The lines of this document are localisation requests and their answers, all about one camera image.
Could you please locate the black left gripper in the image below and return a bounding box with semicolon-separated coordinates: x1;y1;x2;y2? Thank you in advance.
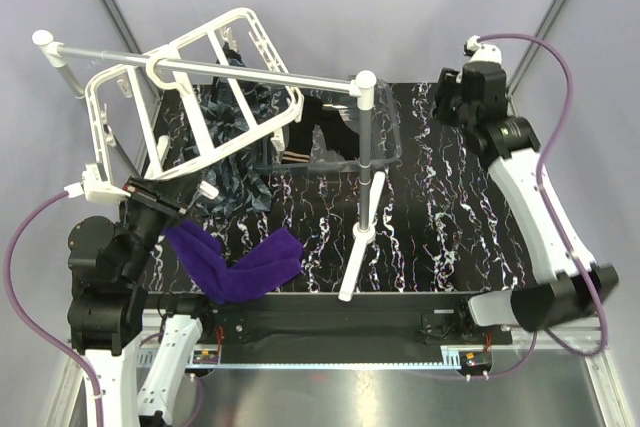
118;168;204;279

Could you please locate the dark patterned sock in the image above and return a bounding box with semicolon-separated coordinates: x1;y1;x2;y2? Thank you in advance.
182;49;286;221

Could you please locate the purple fleece sock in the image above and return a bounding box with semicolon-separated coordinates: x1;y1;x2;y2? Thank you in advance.
164;220;303;304

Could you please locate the black striped sock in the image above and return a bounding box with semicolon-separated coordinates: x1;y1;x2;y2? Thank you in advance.
281;96;323;164

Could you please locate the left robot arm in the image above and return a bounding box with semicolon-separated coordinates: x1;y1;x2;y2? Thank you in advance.
68;177;216;426

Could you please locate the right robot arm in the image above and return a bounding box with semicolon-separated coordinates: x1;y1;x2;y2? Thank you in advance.
433;61;619;344

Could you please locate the white clip drying hanger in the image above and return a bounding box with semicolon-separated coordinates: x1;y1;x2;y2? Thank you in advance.
85;8;303;187

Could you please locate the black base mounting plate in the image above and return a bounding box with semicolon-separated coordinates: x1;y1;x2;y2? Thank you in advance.
159;291;514;366

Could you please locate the metal hanging rack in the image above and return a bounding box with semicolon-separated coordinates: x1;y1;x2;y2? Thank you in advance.
32;30;385;302

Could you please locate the clear plastic bin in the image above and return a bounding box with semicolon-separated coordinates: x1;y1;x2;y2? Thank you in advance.
256;80;402;174

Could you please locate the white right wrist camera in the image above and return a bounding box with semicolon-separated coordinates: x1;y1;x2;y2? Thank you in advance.
463;35;502;64

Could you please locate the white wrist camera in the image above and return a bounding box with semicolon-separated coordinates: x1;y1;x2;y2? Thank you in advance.
64;163;129;204
463;35;502;64

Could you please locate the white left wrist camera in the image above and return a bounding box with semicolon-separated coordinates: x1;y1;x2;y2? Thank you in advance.
64;163;129;204

